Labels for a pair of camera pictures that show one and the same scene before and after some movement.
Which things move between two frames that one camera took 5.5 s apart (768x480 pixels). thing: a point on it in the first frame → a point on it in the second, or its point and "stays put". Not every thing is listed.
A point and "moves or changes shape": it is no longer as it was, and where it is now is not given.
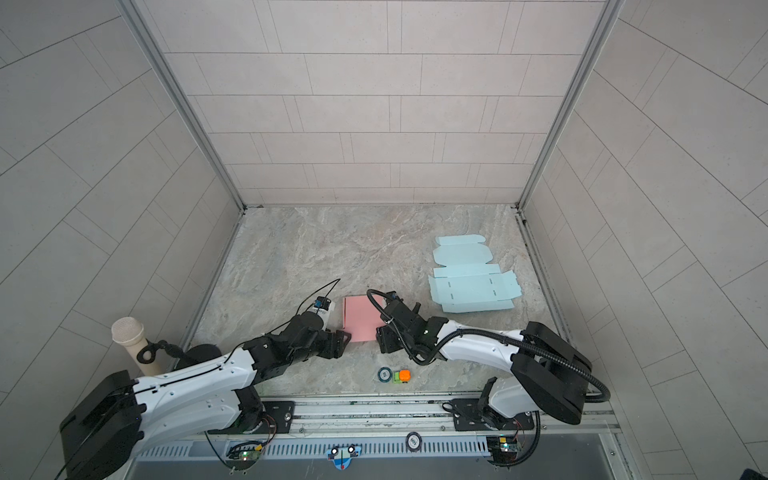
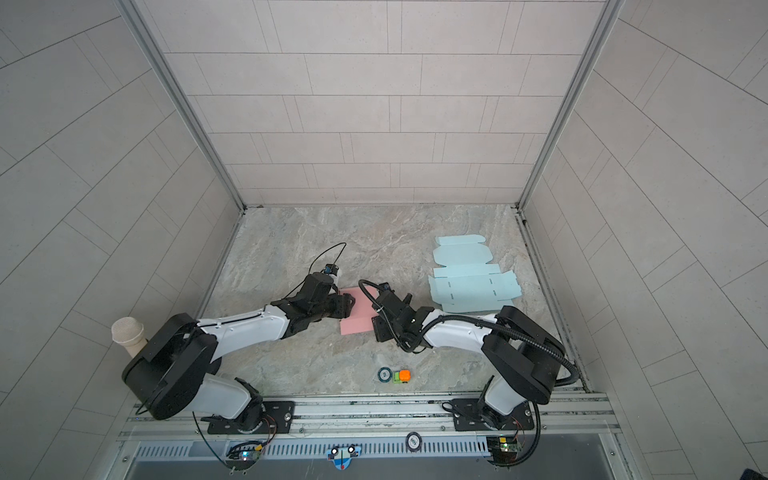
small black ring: x=390 y=376 stays put
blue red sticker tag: x=342 y=457 stays put
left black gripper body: x=324 y=347 → x=338 y=308
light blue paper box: x=465 y=282 stays put
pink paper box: x=360 y=318 moves or changes shape
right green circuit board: x=502 y=450 stays put
